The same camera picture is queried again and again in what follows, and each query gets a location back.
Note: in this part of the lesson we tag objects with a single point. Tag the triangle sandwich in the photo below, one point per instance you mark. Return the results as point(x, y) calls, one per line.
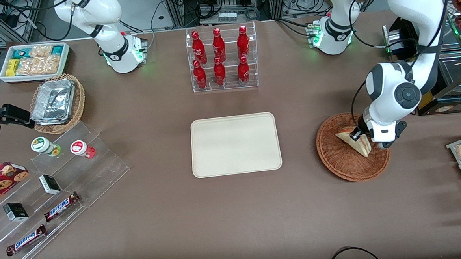
point(357, 147)

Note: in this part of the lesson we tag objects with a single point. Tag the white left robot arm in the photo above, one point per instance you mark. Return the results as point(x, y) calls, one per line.
point(386, 86)

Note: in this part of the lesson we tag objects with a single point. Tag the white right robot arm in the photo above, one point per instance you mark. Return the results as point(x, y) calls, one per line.
point(111, 37)

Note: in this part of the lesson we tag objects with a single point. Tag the brown round wicker basket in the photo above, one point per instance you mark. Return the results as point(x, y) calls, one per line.
point(343, 167)

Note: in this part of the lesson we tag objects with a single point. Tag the aluminium foil tray stack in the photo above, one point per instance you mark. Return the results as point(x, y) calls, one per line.
point(53, 101)

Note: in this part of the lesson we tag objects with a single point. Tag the light oval wicker basket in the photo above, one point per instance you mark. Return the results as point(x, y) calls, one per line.
point(80, 102)

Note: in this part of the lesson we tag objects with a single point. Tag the beige rectangular tray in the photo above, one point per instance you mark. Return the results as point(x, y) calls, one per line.
point(235, 145)

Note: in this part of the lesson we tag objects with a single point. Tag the white cup green label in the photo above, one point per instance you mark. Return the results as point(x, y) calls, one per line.
point(42, 145)

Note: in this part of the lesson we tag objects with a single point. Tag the white plastic snack bin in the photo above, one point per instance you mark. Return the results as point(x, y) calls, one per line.
point(3, 76)

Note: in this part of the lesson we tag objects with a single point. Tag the yellow snack packet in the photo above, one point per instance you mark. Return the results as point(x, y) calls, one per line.
point(12, 68)

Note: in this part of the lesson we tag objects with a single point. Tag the large clear snack bag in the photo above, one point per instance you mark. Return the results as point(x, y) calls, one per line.
point(39, 65)

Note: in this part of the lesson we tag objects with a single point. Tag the teal snack packet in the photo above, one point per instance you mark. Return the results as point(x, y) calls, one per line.
point(57, 49)
point(21, 53)

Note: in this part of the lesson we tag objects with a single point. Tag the red cookie box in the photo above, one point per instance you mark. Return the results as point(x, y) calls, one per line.
point(0, 183)

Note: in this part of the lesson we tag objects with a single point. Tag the small clear snack bag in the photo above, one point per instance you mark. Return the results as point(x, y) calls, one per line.
point(41, 51)

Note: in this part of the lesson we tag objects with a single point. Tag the white cup red label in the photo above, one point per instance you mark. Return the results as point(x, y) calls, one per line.
point(79, 148)

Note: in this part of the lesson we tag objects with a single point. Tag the small black box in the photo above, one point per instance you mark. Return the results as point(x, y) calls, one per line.
point(50, 184)
point(16, 211)

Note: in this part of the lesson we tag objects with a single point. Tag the clear acrylic stepped display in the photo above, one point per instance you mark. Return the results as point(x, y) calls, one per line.
point(98, 168)

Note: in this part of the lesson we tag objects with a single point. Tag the black food warmer cabinet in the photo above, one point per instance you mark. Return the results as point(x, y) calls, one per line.
point(403, 33)

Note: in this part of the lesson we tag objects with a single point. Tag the Snickers chocolate bar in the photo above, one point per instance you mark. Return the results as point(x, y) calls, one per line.
point(61, 206)
point(26, 240)

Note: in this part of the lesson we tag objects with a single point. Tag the red cola bottle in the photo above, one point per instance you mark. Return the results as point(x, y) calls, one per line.
point(243, 71)
point(198, 48)
point(243, 42)
point(200, 76)
point(218, 45)
point(219, 74)

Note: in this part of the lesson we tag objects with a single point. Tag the clear acrylic bottle rack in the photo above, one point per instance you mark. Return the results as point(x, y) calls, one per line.
point(232, 88)

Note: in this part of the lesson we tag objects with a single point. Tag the white power strip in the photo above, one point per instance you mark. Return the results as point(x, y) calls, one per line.
point(227, 16)

